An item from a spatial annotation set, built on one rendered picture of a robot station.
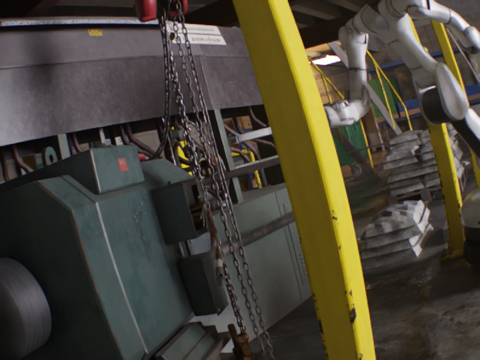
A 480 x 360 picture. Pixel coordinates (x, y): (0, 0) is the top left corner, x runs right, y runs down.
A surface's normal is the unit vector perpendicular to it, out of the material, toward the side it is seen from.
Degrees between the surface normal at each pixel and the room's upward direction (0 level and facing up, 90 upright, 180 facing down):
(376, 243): 62
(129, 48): 78
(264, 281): 90
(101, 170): 90
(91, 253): 90
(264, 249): 90
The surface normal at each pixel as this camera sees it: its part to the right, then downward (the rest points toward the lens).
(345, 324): -0.51, 0.16
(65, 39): 0.75, -0.39
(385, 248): -0.54, -0.27
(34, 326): 0.10, 0.11
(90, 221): 0.94, -0.25
